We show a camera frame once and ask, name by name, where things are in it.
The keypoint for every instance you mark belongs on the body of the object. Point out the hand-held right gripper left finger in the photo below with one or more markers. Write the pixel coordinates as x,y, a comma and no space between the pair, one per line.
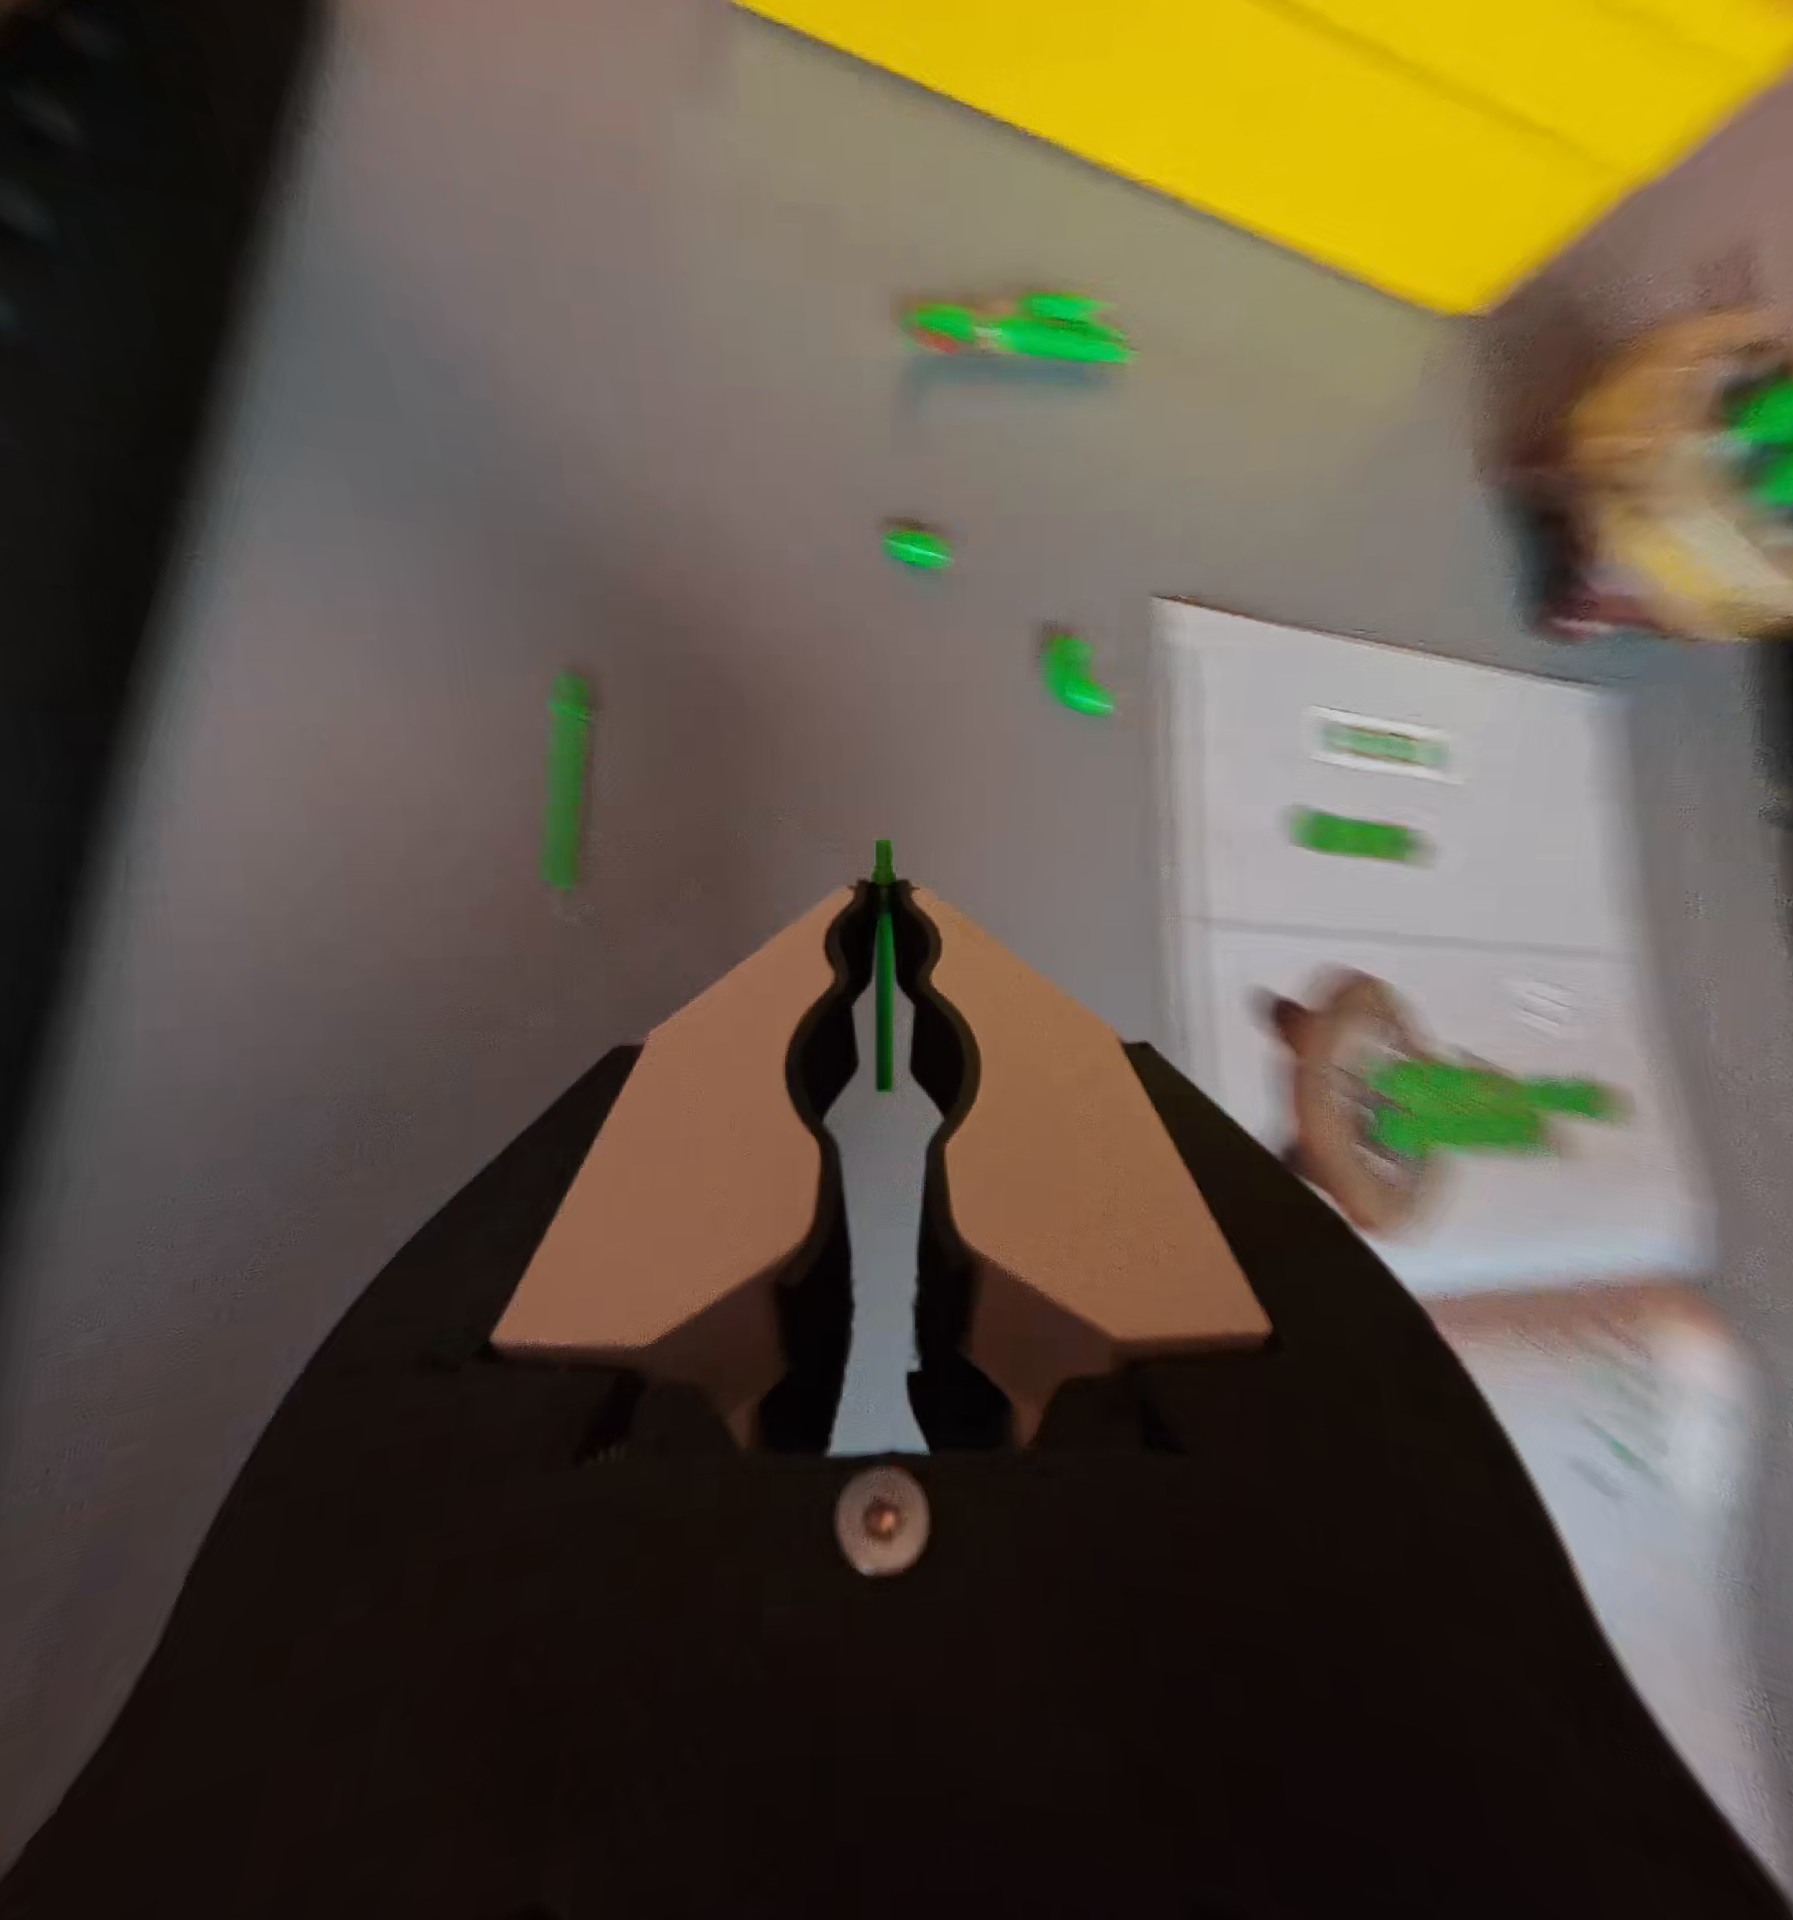
658,1199

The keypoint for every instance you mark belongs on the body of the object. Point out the thin green lego rod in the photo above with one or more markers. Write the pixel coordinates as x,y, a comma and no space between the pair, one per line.
568,780
883,975

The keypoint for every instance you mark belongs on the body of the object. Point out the yellow plastic bin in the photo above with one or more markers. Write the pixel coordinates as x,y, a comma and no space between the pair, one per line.
1286,120

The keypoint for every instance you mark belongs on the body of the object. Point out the scattered green lego clips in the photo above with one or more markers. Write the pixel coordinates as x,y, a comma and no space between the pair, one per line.
1016,330

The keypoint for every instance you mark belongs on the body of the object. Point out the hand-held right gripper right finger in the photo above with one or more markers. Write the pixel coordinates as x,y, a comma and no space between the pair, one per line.
1106,1199

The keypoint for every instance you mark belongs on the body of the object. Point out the lego instruction booklet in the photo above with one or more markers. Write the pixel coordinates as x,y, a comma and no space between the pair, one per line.
1511,900

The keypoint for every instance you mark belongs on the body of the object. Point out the green round lego brick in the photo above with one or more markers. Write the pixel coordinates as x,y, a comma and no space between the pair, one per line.
1077,678
920,547

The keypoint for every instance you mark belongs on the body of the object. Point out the tan round lego pot model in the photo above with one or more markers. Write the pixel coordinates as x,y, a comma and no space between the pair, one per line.
1660,450

